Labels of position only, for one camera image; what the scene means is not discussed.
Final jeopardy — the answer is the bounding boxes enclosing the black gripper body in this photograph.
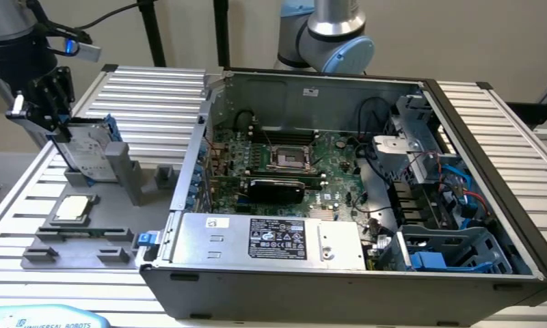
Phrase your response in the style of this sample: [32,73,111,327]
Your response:
[0,33,58,103]

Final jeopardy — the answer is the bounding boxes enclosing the hard disk with blue bracket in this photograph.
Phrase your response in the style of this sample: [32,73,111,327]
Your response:
[53,115,121,182]

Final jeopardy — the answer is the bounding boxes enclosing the grey disk bay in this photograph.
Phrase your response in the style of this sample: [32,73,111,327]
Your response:
[390,223,516,275]

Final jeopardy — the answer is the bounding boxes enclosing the black tripod pole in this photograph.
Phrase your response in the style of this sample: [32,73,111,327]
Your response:
[136,0,168,68]
[212,0,232,68]

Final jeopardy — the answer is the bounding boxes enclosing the silver CPU chip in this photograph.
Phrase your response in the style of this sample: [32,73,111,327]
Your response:
[56,195,96,220]

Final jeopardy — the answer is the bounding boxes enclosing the grey parts rack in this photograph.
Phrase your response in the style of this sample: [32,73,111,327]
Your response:
[20,141,184,271]

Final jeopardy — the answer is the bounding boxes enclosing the blue case latch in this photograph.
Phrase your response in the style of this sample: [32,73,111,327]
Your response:
[136,231,160,249]

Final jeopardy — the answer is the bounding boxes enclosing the black RAM slots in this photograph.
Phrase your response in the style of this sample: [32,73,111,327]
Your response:
[253,129,317,145]

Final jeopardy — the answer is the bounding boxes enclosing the CPU socket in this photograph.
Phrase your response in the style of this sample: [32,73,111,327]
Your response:
[263,143,315,172]

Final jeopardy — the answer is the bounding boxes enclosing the black graphics card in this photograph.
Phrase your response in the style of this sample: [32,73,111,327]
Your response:
[244,177,307,206]

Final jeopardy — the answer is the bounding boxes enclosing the silver power supply unit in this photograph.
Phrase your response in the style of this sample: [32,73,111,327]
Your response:
[168,212,380,271]

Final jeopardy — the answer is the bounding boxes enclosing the blue Universal Robots cap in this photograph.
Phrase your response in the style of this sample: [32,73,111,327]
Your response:
[0,303,112,328]

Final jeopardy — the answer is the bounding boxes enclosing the green motherboard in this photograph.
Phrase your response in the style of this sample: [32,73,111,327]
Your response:
[203,126,387,225]

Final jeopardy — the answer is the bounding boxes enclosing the silver chipset heatsink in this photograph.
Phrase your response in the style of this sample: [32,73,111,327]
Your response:
[307,208,339,222]

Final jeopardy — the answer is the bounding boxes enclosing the open black PC case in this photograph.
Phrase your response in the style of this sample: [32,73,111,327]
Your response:
[139,66,547,321]

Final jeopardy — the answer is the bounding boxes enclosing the metal drive cage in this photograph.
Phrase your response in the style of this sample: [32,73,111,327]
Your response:
[372,94,462,187]

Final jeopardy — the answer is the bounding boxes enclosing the grey metal bracket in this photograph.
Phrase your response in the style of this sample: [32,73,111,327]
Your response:
[4,91,58,148]

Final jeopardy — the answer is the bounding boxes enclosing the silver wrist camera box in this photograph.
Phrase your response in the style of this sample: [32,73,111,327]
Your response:
[65,38,103,63]

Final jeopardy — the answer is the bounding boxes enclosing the black camera cable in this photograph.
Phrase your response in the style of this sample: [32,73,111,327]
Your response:
[26,0,143,46]

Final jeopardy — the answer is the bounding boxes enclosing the short black wire loop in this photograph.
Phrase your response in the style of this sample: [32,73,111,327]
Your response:
[233,109,257,131]

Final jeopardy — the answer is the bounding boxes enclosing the long black wire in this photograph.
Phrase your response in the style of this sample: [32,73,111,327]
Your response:
[355,96,396,139]

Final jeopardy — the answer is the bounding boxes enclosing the blue wire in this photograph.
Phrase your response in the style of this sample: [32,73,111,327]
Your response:
[439,163,486,228]

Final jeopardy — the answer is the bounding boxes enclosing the red wire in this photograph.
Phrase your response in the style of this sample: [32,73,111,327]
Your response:
[455,189,490,221]

